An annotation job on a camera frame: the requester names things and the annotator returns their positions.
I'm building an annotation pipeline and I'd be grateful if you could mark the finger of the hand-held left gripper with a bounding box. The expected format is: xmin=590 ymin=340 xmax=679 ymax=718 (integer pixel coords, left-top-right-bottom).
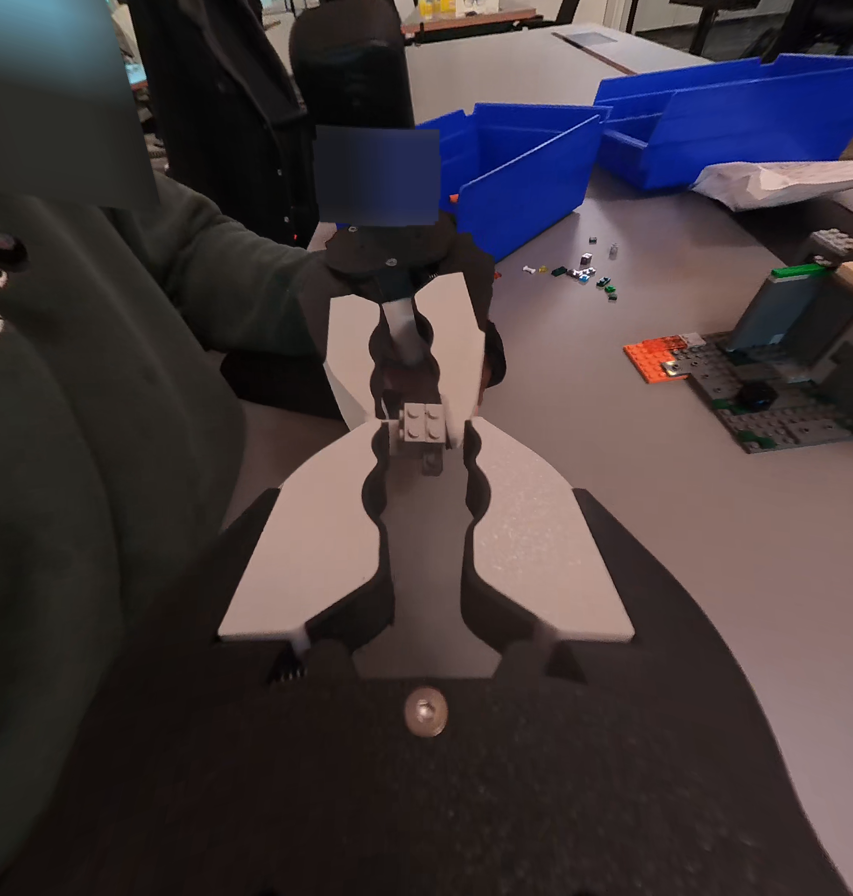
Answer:
xmin=412 ymin=270 xmax=487 ymax=442
xmin=324 ymin=294 xmax=401 ymax=431

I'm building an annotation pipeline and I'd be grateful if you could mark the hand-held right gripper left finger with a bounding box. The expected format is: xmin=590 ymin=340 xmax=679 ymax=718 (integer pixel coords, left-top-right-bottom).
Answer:
xmin=218 ymin=420 xmax=398 ymax=655

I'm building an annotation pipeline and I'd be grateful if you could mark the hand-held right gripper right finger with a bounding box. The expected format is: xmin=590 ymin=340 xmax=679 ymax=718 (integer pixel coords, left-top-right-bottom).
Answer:
xmin=460 ymin=419 xmax=636 ymax=662

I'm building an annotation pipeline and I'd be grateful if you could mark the light grey square brick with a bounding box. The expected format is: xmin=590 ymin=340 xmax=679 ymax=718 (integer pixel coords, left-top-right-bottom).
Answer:
xmin=397 ymin=402 xmax=450 ymax=449

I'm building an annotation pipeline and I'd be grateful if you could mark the scatter of small toy pieces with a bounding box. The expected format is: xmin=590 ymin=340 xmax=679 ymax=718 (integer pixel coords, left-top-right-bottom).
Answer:
xmin=523 ymin=234 xmax=622 ymax=303

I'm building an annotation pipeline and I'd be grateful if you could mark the person's left forearm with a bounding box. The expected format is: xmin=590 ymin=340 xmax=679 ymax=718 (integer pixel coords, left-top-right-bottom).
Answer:
xmin=118 ymin=175 xmax=346 ymax=359

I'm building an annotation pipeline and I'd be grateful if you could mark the grey desk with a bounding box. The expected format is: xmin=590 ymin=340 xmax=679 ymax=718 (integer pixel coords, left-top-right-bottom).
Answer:
xmin=219 ymin=21 xmax=853 ymax=896

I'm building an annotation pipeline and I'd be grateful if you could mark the blue plastic bin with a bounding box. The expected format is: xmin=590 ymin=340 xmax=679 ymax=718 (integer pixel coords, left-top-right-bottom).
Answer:
xmin=437 ymin=103 xmax=613 ymax=265
xmin=593 ymin=55 xmax=853 ymax=192

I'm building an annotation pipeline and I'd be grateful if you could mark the black office chair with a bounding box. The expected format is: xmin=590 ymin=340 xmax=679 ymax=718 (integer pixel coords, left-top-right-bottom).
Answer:
xmin=289 ymin=0 xmax=415 ymax=130

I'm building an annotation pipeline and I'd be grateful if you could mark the toy brick building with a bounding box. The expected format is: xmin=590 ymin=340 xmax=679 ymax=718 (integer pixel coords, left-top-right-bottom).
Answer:
xmin=622 ymin=230 xmax=853 ymax=456

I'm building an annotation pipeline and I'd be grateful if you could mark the white paper bag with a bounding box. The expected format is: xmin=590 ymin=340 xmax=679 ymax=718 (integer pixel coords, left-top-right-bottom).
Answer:
xmin=691 ymin=160 xmax=853 ymax=211

